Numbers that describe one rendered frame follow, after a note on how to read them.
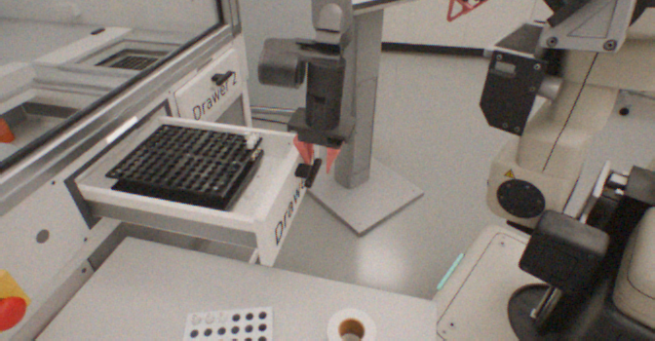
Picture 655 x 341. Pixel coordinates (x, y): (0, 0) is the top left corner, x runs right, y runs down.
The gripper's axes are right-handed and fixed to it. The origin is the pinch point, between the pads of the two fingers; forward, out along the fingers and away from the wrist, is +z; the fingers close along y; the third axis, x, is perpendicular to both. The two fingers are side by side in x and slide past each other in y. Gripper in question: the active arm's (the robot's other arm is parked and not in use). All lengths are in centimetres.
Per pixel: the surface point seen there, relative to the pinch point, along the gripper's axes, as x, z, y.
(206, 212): 15.5, 1.7, 13.6
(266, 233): 17.3, 0.7, 2.9
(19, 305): 35.3, 4.7, 28.9
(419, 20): -302, 49, -10
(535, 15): -309, 33, -103
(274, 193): 12.1, -2.4, 3.7
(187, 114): -14.2, 4.4, 35.2
